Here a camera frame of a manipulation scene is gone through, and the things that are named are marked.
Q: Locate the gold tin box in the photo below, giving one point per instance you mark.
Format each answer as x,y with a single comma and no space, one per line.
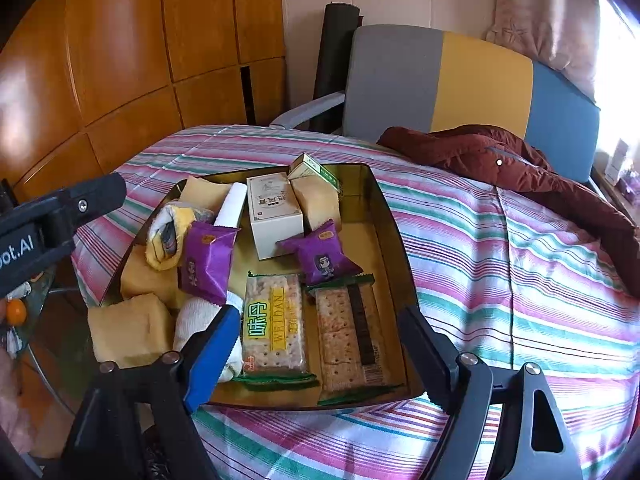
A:
380,260

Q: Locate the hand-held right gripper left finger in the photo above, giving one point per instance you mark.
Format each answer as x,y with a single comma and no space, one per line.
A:
215,355

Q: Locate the purple snack packet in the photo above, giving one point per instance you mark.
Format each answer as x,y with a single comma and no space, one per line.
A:
207,265
320,257

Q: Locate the white towel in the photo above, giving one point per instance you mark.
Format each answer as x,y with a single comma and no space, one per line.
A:
197,320

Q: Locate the wooden wardrobe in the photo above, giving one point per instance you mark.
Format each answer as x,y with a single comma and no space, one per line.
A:
125,60

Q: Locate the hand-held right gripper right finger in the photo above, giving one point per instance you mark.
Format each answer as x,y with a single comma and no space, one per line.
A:
425,355

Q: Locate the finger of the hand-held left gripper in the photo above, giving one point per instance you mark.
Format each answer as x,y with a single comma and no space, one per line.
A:
80,205

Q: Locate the striped blanket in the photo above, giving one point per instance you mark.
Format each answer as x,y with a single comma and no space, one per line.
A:
500,310

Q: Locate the dark label cracker pack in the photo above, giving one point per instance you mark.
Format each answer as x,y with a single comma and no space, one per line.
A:
345,340

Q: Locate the grey yellow blue headboard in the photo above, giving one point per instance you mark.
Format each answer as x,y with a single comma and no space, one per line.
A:
395,85

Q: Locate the green glass side table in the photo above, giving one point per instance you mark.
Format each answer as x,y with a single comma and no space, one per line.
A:
60,340

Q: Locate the green white small box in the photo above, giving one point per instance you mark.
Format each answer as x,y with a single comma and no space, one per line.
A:
315,170

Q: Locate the pink patterned curtain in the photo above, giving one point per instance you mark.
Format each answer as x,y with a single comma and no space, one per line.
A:
545,25

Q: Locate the maroon jacket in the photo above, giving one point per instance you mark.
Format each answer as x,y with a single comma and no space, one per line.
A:
525,170

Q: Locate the yellow sponge block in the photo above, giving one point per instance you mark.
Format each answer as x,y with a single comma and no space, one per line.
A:
202,192
317,205
130,330

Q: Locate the wooden desk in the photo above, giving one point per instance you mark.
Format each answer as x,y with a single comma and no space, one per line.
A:
607,190

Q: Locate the yellow patterned sock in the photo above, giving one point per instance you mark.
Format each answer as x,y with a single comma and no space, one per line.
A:
165,235

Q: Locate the orange fruit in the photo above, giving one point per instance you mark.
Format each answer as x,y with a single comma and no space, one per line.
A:
15,311

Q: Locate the white tube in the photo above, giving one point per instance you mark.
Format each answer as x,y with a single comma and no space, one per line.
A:
231,205

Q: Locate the purple box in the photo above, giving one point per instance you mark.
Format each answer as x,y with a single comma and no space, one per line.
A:
631,182

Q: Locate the black rolled mat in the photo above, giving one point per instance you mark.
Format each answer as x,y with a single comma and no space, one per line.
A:
337,50

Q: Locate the yellow label cracker pack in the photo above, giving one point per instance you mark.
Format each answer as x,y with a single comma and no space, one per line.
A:
272,330

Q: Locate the white printed box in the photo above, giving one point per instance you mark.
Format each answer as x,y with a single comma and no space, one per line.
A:
272,215

